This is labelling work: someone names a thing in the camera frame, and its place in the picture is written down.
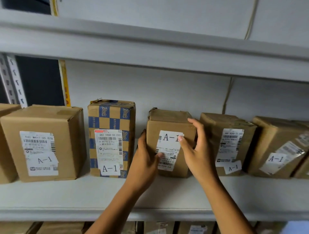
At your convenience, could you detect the cream wall cable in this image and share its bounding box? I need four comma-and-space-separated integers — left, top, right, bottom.
222, 0, 259, 115

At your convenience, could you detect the blue checkered cardboard box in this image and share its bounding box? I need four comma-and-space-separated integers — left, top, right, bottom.
87, 98, 136, 179

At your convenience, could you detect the person's right forearm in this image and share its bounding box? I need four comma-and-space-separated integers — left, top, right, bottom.
200, 173, 257, 234

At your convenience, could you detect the person's left forearm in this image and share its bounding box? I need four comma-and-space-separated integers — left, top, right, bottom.
84, 178, 156, 234

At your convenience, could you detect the row of cardboard parcels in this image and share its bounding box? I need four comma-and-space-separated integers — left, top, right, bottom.
0, 221, 286, 234

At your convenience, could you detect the person's left hand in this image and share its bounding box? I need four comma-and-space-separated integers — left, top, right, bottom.
126, 129, 164, 191

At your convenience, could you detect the person's right hand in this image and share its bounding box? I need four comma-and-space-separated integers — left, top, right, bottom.
178, 118, 219, 184

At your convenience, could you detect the white slotted rack upright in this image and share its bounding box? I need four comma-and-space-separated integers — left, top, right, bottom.
0, 53, 28, 108

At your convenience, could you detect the crumpled brown cardboard box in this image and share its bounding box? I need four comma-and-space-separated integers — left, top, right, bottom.
197, 112, 257, 176

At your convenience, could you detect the yellow frame strip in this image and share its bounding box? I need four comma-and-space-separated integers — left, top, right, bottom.
49, 0, 71, 107

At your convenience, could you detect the small brown cardboard box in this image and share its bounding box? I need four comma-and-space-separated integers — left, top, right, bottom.
146, 108, 197, 179

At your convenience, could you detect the large brown cardboard box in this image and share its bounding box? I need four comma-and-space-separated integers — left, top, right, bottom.
0, 104, 87, 183

